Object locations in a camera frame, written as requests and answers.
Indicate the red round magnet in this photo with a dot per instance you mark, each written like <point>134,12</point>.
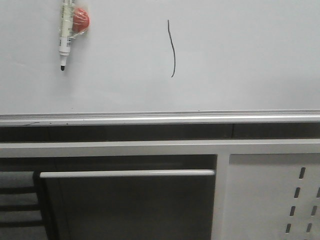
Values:
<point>81,20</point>

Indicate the white whiteboard marker pen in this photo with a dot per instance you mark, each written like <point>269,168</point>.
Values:
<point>65,31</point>

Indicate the large white whiteboard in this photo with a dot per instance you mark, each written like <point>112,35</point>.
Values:
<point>162,61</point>

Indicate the white perforated metal panel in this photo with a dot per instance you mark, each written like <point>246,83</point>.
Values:
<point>272,197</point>

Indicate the black slatted chair back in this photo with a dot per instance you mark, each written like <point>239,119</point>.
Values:
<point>20,212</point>

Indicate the white metal stand frame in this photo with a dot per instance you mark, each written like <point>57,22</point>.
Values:
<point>222,149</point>

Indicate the grey panel with white rail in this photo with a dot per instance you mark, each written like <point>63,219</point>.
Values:
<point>174,204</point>

